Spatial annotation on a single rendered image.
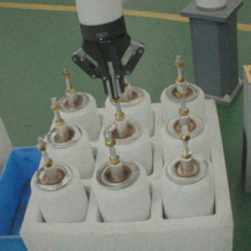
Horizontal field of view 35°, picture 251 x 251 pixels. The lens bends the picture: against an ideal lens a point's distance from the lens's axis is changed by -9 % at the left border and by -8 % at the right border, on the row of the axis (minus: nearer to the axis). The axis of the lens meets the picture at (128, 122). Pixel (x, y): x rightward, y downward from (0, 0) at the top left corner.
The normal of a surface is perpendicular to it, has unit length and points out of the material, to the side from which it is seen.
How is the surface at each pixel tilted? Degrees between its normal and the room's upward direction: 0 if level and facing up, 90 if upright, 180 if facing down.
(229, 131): 0
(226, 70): 90
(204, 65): 90
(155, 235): 90
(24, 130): 0
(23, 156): 88
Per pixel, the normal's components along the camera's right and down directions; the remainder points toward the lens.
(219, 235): -0.06, 0.59
